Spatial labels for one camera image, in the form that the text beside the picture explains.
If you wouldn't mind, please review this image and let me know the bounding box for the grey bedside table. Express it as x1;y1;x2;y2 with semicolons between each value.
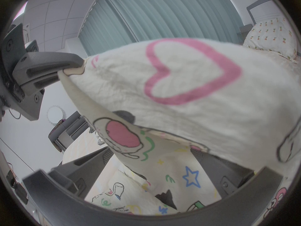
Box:
239;24;254;44

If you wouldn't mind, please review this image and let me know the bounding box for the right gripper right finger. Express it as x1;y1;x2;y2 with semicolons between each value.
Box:
190;148;254;198

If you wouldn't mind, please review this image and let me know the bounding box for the white printed pillow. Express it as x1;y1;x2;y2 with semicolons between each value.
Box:
243;17;298;61

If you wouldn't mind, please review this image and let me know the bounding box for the bed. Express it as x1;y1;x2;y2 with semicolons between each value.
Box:
62;0;301;217

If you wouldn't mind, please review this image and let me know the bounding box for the blue-green curtain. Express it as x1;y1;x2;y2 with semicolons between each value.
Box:
79;0;243;57

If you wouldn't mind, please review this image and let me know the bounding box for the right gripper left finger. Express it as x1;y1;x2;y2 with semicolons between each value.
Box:
48;146;115;199

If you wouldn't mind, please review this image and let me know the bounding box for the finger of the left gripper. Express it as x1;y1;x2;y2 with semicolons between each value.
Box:
13;52;84;86
20;73;62;96

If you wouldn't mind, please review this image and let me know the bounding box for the black garment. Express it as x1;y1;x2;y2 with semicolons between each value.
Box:
112;110;136;125

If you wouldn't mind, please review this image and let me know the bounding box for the white printed pyjama top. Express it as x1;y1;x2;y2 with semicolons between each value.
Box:
59;38;301;217

